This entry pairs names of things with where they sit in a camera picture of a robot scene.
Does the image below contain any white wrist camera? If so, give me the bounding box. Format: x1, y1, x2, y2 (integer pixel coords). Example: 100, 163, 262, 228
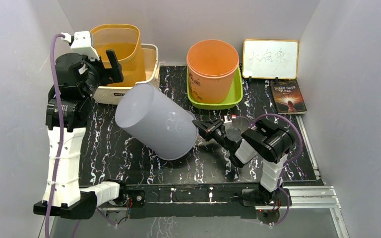
62, 31, 100, 62
224, 115, 237, 123

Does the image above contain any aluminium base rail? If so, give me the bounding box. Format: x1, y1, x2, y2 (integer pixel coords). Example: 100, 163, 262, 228
38, 185, 350, 238

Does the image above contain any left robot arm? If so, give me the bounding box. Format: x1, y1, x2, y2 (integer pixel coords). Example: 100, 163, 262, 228
33, 50, 128, 220

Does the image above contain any dark book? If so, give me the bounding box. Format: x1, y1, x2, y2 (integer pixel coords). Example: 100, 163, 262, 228
270, 79, 307, 115

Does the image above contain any green plastic tray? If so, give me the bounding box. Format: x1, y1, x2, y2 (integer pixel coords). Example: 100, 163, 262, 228
187, 67, 243, 110

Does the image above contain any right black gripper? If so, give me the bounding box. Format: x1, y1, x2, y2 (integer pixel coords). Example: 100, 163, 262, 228
191, 119, 233, 153

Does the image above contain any black marbled table mat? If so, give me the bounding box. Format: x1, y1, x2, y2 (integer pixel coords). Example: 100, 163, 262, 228
78, 65, 324, 185

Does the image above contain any cream perforated storage basket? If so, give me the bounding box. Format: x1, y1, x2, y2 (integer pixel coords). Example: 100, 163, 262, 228
93, 43, 161, 106

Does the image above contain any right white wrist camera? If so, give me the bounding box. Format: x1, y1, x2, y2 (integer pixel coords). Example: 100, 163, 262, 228
224, 115, 237, 123

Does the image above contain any small whiteboard yellow frame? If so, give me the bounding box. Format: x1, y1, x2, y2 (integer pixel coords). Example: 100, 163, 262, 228
242, 39, 299, 80

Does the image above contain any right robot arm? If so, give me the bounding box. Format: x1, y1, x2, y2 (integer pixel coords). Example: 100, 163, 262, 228
193, 119, 296, 206

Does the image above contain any grey plastic bucket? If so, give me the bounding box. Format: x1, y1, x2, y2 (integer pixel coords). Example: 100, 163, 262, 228
115, 83, 198, 161

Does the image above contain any yellow slatted waste basket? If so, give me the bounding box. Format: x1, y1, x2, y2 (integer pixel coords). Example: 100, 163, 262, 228
91, 24, 146, 87

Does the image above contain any orange plastic bucket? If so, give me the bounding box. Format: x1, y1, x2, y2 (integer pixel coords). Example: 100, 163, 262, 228
187, 39, 239, 104

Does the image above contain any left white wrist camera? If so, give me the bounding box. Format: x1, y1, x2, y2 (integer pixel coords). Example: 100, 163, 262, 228
62, 31, 100, 62

